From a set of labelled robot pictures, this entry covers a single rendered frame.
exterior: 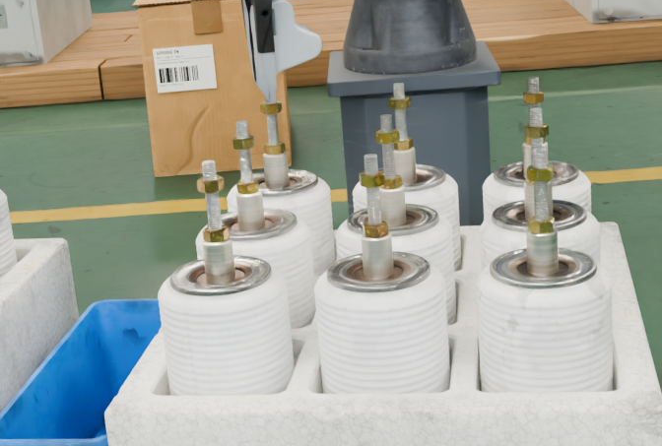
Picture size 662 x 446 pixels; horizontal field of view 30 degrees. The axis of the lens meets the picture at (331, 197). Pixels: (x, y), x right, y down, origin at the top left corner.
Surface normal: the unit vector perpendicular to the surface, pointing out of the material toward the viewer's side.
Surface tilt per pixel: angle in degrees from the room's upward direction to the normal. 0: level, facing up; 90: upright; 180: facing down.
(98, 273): 0
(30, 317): 90
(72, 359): 88
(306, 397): 0
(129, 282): 0
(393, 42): 73
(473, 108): 90
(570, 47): 90
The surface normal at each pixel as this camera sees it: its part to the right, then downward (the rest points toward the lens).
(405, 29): -0.12, 0.00
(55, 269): 0.99, -0.04
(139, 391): -0.07, -0.95
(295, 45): 0.21, 0.29
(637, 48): -0.02, 0.29
